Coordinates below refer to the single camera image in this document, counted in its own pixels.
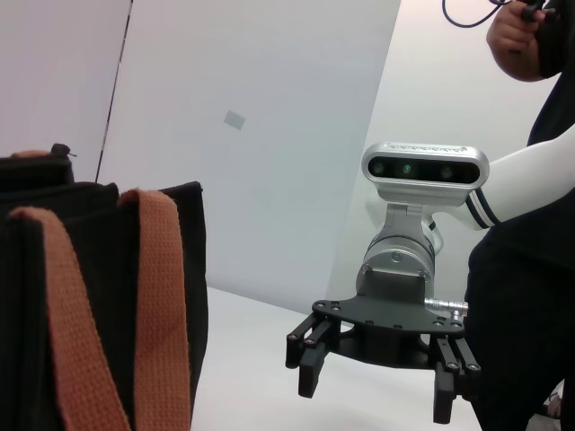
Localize person in black clothes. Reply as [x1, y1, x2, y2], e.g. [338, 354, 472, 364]
[464, 0, 575, 431]

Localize grey tape patch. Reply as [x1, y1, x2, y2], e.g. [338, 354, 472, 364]
[223, 109, 247, 130]

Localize black handheld controller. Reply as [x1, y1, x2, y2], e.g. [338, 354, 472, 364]
[518, 0, 548, 22]

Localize black bag with orange straps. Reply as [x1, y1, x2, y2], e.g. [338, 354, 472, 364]
[0, 143, 210, 431]

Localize black controller cable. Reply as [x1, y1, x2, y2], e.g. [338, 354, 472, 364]
[441, 0, 516, 28]

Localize person's hand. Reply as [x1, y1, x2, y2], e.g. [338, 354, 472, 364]
[486, 2, 559, 50]

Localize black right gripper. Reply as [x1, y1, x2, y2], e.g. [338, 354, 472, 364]
[285, 264, 482, 426]

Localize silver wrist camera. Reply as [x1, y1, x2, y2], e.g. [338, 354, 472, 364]
[361, 141, 491, 212]

